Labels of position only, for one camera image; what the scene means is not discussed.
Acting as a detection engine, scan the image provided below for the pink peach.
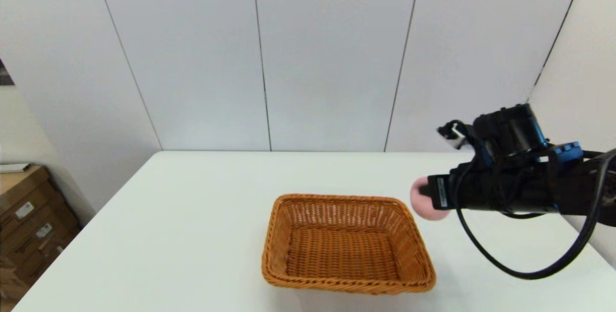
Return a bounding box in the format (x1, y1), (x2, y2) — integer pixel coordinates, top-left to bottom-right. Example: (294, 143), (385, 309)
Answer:
(410, 176), (451, 221)

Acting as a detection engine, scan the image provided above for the orange woven wicker basket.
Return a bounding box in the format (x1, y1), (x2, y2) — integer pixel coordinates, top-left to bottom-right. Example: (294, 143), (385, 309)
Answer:
(261, 194), (437, 296)

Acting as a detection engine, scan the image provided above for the cardboard box with white label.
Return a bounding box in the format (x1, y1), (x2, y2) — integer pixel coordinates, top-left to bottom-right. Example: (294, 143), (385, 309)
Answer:
(0, 195), (80, 257)
(0, 166), (53, 217)

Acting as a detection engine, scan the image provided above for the plain brown cardboard box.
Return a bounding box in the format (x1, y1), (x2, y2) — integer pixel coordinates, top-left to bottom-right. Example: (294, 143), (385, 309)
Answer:
(0, 228), (81, 286)

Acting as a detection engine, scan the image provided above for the crumpled brown cardboard piece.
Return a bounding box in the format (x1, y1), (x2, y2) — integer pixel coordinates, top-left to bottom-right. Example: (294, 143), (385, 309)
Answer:
(0, 257), (30, 304)

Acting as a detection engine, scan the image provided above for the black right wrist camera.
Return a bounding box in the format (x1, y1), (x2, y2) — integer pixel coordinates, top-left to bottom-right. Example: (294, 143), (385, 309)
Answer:
(436, 104), (550, 159)

